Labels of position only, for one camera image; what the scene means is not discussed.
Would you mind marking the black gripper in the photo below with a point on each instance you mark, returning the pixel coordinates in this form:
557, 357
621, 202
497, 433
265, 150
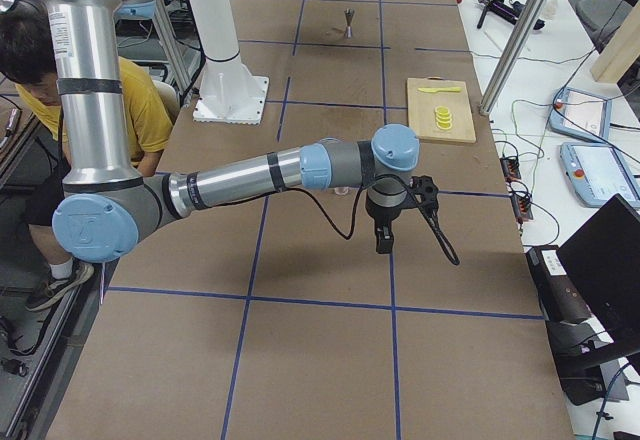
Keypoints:
381, 214

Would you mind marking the steel double jigger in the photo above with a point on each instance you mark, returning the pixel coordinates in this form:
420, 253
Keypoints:
349, 15

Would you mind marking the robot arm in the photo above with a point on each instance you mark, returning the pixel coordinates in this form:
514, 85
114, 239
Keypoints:
111, 203

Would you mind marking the wooden cutting board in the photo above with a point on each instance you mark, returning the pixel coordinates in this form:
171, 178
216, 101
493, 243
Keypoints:
421, 114

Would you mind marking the black power strip near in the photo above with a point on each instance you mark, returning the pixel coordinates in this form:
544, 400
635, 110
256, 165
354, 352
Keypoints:
521, 204

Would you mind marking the black power strip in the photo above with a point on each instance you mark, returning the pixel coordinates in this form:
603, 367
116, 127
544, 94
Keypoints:
510, 167
521, 204

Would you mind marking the black power strip far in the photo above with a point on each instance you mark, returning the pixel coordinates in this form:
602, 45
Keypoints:
510, 167

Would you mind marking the yellow plastic knife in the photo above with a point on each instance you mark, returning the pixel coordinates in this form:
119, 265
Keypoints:
435, 90

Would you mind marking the black box device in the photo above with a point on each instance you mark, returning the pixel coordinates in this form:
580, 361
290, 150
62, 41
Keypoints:
560, 298

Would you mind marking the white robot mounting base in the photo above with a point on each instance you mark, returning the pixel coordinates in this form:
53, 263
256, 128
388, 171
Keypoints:
228, 92

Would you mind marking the black monitor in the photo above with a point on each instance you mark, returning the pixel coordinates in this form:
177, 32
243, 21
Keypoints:
602, 260

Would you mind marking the black monitor stand base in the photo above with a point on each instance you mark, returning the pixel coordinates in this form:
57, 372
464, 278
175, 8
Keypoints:
586, 364

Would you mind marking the teach pendant near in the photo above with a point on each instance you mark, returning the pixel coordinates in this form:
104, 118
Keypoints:
597, 172

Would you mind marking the teach pendant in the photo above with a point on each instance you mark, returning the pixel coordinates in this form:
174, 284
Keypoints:
580, 115
597, 172

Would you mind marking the teach pendant far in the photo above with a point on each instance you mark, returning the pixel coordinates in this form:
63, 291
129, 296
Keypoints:
580, 115

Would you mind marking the aluminium frame post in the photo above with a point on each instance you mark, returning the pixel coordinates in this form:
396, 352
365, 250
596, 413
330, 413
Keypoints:
508, 59

